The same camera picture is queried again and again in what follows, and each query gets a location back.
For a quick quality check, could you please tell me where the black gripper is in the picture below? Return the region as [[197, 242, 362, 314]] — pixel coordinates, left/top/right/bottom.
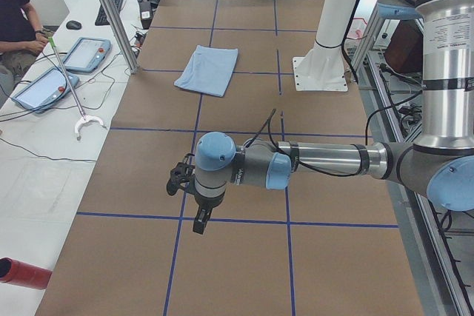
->
[[166, 161, 224, 235]]

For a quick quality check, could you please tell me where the teach pendant far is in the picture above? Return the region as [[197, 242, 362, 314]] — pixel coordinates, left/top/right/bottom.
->
[[63, 37, 111, 74]]

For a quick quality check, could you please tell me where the light blue t-shirt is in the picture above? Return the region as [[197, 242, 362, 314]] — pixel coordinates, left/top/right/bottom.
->
[[174, 45, 238, 97]]

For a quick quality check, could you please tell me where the teach pendant near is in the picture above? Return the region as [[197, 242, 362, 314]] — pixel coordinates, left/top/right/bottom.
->
[[11, 68, 70, 112]]

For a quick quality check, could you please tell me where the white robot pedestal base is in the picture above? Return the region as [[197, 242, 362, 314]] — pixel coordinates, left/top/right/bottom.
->
[[293, 0, 358, 92]]

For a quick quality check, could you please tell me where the red cylinder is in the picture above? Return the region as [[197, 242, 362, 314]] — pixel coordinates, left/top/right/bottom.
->
[[1, 258, 52, 290]]

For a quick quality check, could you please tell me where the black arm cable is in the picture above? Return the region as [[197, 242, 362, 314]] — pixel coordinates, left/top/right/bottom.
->
[[244, 90, 423, 178]]

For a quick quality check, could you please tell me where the black keyboard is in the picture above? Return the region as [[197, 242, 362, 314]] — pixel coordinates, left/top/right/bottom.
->
[[94, 0, 126, 27]]

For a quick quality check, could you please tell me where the black computer mouse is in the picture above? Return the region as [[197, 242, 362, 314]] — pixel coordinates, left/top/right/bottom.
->
[[66, 20, 82, 30]]

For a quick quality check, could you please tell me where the aluminium frame post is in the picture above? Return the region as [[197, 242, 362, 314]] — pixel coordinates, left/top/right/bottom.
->
[[99, 0, 138, 74]]

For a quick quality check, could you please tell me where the teach pendant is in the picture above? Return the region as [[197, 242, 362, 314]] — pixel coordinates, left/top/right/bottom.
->
[[63, 37, 111, 74], [11, 68, 70, 112]]

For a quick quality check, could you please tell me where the person standing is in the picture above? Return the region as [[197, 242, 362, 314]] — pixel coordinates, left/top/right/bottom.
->
[[1, 0, 54, 104]]

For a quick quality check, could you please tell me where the reacher grabber tool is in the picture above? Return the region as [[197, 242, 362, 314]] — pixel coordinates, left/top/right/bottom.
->
[[48, 37, 106, 141]]

